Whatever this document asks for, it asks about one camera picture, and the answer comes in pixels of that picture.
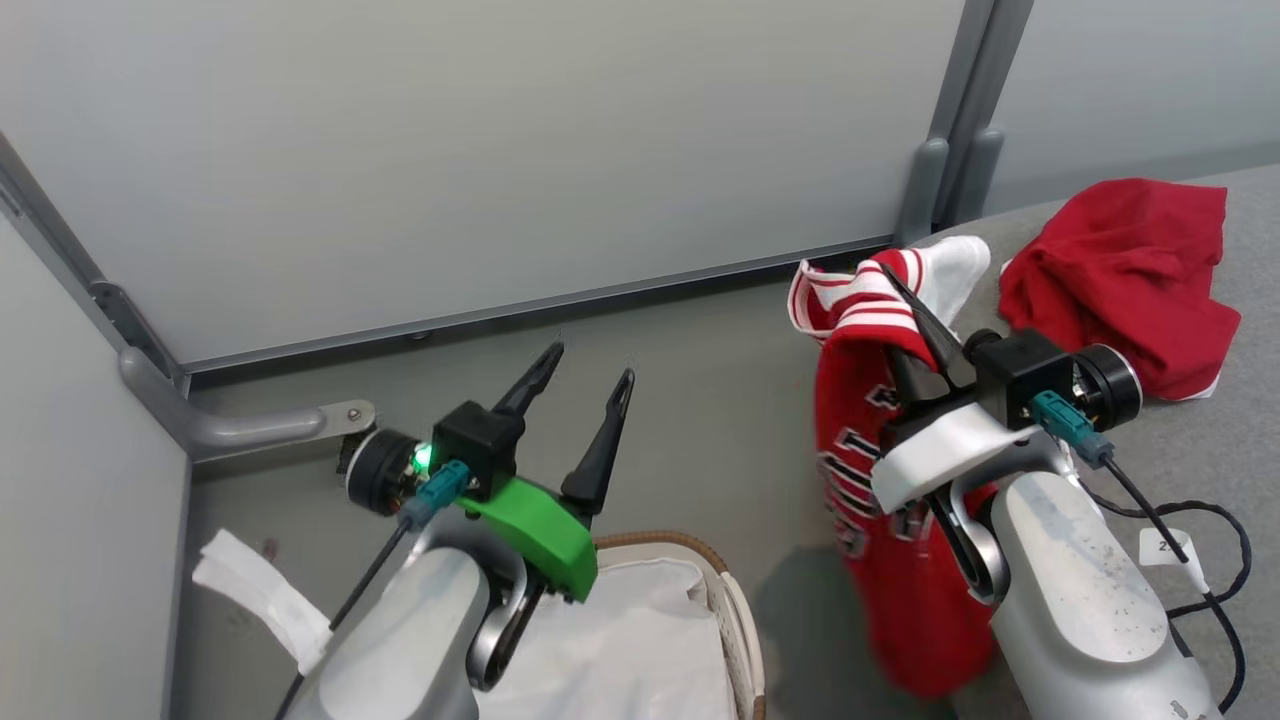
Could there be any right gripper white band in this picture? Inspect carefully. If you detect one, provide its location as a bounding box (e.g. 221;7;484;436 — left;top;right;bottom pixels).
870;262;1144;517

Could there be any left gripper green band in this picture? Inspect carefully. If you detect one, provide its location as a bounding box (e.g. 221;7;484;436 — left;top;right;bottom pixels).
345;341;637;604

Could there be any red jersey with black print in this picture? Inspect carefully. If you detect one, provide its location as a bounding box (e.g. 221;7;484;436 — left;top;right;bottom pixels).
787;237;1003;700

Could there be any plain red shirt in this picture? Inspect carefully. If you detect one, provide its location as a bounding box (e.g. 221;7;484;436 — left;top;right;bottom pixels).
998;178;1243;402

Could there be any grey fabric sofa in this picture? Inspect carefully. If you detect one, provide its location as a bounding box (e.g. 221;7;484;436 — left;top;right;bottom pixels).
940;165;1280;720

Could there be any white basket liner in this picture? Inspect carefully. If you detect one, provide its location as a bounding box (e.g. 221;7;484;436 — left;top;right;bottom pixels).
478;555;743;720

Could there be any grey metal partition foot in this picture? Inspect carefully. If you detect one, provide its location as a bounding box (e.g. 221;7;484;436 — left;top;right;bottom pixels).
118;345;378;453

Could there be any white fabric strip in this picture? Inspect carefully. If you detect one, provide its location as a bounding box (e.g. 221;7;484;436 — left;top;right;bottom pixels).
192;528;334;677

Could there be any grey partition bottom rail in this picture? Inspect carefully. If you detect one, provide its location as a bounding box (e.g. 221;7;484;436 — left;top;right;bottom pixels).
185;235;898;377

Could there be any left teal cable connector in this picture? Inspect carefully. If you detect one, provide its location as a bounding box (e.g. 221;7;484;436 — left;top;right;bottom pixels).
399;459;472;532

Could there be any teal cable connector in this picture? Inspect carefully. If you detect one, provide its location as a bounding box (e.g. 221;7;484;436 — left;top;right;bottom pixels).
1029;389;1117;468
399;459;472;532

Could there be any right teal cable connector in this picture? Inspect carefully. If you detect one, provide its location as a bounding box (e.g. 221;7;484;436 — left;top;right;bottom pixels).
1029;389;1117;468

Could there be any grey rounded post sleeve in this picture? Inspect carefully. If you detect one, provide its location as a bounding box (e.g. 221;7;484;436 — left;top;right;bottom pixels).
894;137;950;247
950;125;1005;224

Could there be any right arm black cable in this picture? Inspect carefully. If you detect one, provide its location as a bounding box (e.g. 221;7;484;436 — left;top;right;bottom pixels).
1078;455;1253;717

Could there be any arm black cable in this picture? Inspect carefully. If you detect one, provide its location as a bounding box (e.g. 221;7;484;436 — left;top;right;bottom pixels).
275;518;411;720
1078;455;1253;717

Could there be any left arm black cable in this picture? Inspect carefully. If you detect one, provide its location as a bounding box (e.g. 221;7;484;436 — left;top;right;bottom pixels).
275;518;411;720

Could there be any grey double partition post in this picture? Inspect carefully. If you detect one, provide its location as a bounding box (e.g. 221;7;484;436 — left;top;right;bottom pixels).
928;0;1037;231

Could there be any white cable label tag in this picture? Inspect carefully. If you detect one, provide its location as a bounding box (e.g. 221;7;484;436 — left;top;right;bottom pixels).
1138;527;1198;571

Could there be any grey post with black brackets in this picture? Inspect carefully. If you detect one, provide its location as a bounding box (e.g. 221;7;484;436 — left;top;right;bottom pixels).
0;130;188;393

